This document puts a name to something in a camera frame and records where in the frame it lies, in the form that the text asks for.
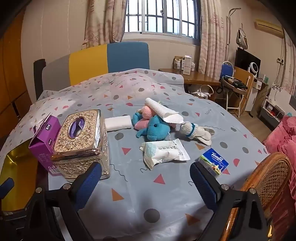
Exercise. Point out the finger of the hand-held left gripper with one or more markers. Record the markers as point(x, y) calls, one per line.
point(5, 187)

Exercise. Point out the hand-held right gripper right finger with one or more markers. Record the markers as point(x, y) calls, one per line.
point(203, 187)

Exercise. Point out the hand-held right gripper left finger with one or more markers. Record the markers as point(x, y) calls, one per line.
point(89, 185)

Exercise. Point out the gold metal tin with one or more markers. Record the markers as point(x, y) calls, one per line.
point(18, 173)

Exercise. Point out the white wet wipes pack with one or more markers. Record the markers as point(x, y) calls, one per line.
point(161, 153)

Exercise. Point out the white sponge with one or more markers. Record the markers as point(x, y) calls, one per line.
point(116, 122)

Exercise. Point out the blue plush toy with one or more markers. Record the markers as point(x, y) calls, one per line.
point(157, 129)

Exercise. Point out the white paper towel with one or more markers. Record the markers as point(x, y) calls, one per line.
point(159, 109)

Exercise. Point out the blue tissue packet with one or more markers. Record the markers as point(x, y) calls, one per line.
point(214, 161)

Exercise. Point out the gold glitter basket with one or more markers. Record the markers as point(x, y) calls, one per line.
point(78, 143)

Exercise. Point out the patterned plastic tablecloth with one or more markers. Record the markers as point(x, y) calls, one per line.
point(138, 197)

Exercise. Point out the purple cardboard box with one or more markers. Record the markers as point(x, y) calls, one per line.
point(44, 143)

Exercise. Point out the rattan chair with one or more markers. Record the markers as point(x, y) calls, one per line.
point(270, 176)

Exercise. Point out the pink blanket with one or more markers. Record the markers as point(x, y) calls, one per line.
point(284, 139)

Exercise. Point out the white tote bag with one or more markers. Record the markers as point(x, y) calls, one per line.
point(201, 92)

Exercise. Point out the low white cabinet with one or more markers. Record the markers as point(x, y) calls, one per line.
point(270, 113)

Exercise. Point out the white-legged side table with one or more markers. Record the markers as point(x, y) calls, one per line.
point(233, 87)

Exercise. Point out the wooden desk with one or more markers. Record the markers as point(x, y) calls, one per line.
point(198, 77)

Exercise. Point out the wooden wardrobe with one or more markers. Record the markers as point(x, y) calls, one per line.
point(11, 69)

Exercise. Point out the white board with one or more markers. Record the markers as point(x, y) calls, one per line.
point(279, 97)

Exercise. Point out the wooden cabinet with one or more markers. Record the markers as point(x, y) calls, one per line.
point(242, 74)

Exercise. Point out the grey yellow blue sofa back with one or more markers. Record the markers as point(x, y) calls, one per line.
point(87, 64)

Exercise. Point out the blue folding chair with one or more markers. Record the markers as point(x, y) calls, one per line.
point(227, 69)

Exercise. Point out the white carton box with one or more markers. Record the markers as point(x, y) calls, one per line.
point(187, 64)

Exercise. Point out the white round fan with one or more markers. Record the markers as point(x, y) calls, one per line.
point(254, 68)

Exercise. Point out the black monitor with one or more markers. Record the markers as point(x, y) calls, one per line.
point(242, 58)

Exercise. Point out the hanging white iron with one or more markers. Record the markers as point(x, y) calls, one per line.
point(241, 39)

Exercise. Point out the beige pink print curtain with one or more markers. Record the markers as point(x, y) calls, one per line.
point(212, 34)

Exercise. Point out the beige starfish print curtain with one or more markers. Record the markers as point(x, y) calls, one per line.
point(104, 20)

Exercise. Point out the barred window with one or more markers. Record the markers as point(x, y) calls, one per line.
point(161, 16)

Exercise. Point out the wall air conditioner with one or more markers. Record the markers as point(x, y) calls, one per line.
point(268, 27)

